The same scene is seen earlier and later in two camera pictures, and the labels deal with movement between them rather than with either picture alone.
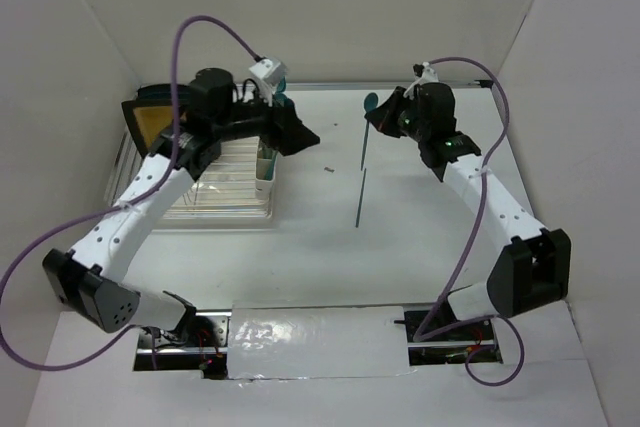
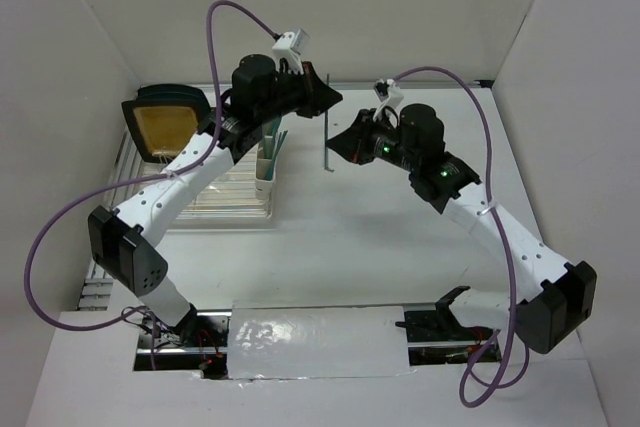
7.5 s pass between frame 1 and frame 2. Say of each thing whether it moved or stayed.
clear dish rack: stayed
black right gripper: moved
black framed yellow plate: stayed
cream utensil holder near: stayed
